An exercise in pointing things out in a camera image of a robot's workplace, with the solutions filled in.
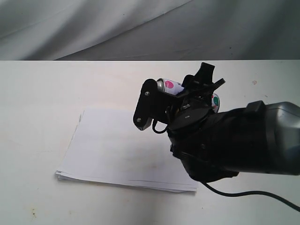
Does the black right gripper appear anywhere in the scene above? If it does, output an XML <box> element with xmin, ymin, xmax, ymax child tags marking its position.
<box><xmin>164</xmin><ymin>62</ymin><xmax>225</xmax><ymax>131</ymax></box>

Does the silver spray paint can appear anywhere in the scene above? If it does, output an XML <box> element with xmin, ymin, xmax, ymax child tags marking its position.
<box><xmin>157</xmin><ymin>78</ymin><xmax>220</xmax><ymax>113</ymax></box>

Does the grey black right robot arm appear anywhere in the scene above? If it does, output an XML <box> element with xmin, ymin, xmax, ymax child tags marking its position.
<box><xmin>167</xmin><ymin>62</ymin><xmax>300</xmax><ymax>182</ymax></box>

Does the white paper stack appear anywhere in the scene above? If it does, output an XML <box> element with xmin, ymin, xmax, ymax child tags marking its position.
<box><xmin>56</xmin><ymin>108</ymin><xmax>198</xmax><ymax>192</ymax></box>

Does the grey backdrop cloth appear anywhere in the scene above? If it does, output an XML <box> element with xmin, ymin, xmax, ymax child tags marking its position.
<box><xmin>0</xmin><ymin>0</ymin><xmax>300</xmax><ymax>60</ymax></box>

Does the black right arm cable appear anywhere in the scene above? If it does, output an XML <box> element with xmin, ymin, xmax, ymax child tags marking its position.
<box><xmin>203</xmin><ymin>182</ymin><xmax>300</xmax><ymax>210</ymax></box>

